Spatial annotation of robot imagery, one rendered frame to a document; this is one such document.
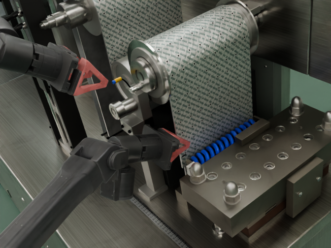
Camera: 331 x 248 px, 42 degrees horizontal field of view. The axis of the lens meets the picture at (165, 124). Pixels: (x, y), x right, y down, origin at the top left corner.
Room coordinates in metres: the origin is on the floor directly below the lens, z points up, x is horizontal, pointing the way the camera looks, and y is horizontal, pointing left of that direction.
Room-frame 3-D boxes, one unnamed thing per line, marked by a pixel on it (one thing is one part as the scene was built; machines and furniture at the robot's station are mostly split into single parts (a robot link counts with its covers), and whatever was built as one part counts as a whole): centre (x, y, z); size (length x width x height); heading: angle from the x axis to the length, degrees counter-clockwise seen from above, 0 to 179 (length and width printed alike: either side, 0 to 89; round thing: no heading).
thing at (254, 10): (0.96, -0.24, 1.28); 0.06 x 0.05 x 0.02; 121
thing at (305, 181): (0.67, -0.28, 0.97); 0.10 x 0.03 x 0.11; 121
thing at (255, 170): (0.74, -0.22, 1.00); 0.40 x 0.16 x 0.06; 121
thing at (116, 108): (0.80, 0.10, 1.18); 0.04 x 0.02 x 0.04; 31
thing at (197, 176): (0.69, -0.05, 1.05); 0.04 x 0.04 x 0.04
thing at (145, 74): (0.80, 0.03, 1.25); 0.07 x 0.02 x 0.07; 31
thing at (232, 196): (0.62, -0.11, 1.05); 0.04 x 0.04 x 0.04
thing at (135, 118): (0.82, 0.07, 1.05); 0.06 x 0.05 x 0.31; 121
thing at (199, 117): (0.82, -0.12, 1.11); 0.23 x 0.01 x 0.18; 121
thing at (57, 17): (0.98, 0.21, 1.34); 0.06 x 0.03 x 0.03; 121
